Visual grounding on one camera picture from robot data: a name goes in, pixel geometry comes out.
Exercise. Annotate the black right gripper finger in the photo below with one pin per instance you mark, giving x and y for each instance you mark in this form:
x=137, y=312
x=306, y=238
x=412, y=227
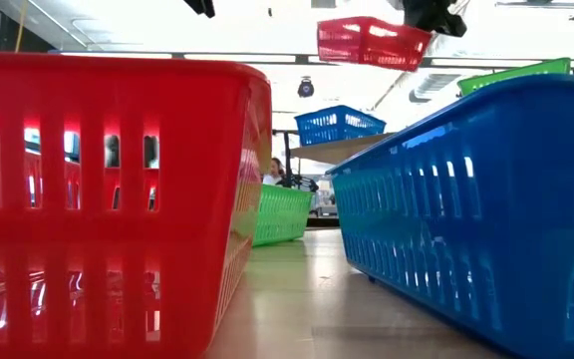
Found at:
x=446, y=27

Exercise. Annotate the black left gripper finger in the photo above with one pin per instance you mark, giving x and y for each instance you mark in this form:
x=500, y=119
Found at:
x=202, y=7

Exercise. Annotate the red plastic basket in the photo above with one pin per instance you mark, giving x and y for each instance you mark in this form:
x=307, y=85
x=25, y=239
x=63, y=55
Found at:
x=117, y=100
x=391, y=50

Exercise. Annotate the green plastic basket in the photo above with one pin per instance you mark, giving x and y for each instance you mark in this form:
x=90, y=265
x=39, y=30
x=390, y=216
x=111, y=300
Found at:
x=516, y=74
x=282, y=217

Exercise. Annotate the blue plastic basket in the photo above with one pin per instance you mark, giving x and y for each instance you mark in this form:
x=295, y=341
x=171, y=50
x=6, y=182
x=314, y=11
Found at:
x=466, y=249
x=337, y=134

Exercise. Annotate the wooden shelf with black legs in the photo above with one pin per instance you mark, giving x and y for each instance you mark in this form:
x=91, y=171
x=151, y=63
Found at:
x=337, y=152

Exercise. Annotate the white ceiling air vent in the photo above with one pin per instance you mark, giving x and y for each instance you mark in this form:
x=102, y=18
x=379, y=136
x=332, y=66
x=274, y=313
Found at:
x=434, y=87

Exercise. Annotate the white ceiling light fixture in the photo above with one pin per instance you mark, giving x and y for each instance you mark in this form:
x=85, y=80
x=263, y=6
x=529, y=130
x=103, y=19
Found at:
x=536, y=4

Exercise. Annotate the person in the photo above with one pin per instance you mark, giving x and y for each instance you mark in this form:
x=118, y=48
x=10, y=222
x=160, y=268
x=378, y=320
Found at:
x=273, y=172

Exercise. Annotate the black dome camera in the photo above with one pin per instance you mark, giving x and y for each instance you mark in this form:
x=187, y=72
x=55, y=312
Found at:
x=306, y=88

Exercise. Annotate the black aluminium table frame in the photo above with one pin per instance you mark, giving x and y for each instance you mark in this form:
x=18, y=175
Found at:
x=323, y=223

